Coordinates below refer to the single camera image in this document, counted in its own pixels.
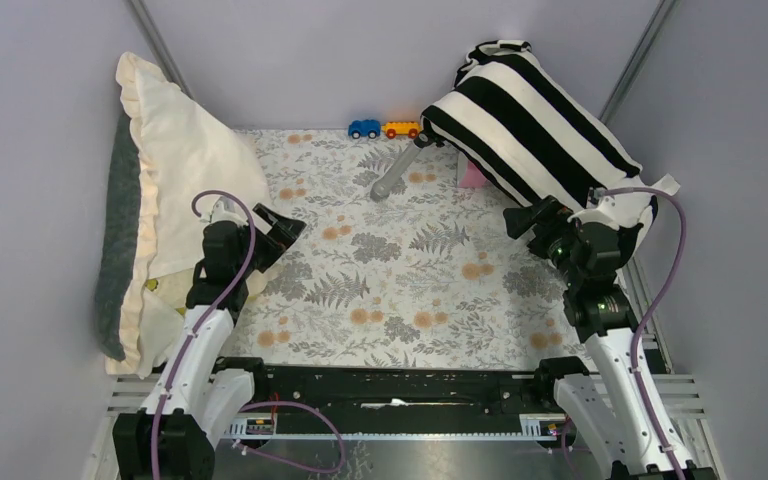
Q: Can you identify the floral patterned table mat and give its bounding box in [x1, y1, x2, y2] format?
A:
[223, 130, 586, 370]

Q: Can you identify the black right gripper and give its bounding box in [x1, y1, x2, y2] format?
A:
[502, 195, 582, 288]

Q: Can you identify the yellow orange toy car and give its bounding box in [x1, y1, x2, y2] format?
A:
[382, 122, 421, 139]

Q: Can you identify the pink plastic toy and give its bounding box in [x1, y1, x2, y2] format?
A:
[457, 157, 487, 189]

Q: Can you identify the cream yellow-trimmed cloth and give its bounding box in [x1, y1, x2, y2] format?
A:
[144, 268, 194, 316]

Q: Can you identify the blue toy car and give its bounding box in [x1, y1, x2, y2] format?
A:
[347, 119, 382, 139]

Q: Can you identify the dark green cushion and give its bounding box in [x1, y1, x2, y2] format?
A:
[93, 112, 141, 361]

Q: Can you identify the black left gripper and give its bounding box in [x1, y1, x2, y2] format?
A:
[234, 204, 303, 278]

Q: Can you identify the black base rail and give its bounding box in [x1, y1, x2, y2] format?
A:
[213, 357, 587, 439]

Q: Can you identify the black white striped pillowcase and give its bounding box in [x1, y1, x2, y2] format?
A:
[421, 40, 658, 252]

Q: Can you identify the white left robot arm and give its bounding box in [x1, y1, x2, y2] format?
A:
[112, 204, 307, 479]

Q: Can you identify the cream ruffled pillow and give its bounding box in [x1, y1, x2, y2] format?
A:
[104, 52, 273, 377]

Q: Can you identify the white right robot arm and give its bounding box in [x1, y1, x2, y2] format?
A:
[503, 197, 717, 479]

